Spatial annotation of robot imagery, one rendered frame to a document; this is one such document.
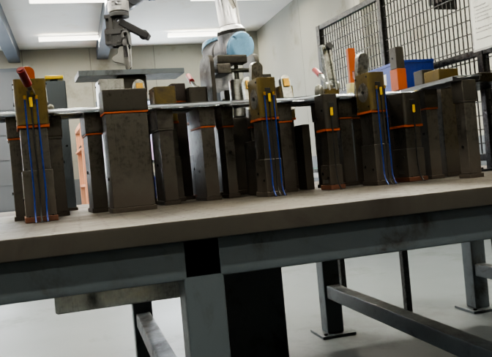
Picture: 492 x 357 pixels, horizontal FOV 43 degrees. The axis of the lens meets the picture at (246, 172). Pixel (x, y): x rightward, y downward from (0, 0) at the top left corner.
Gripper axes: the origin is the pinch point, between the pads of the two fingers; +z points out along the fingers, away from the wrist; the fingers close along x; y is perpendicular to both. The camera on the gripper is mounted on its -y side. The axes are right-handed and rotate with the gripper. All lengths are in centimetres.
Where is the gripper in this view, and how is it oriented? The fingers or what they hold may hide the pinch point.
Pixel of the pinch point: (129, 69)
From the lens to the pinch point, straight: 230.4
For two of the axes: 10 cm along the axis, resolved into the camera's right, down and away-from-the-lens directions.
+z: 0.9, 10.0, 0.0
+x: 0.0, 0.0, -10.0
